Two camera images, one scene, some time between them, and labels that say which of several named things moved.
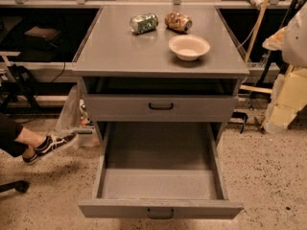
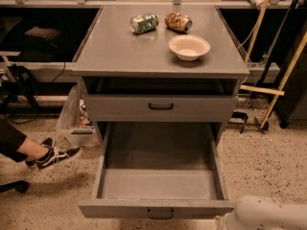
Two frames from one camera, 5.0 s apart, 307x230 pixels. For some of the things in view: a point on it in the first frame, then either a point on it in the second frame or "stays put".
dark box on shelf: (42, 32) stays put
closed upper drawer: (161, 107) stays put
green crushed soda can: (143, 23) stays put
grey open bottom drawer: (159, 171) stays put
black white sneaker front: (51, 145) → (56, 155)
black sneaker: (29, 156) → (49, 144)
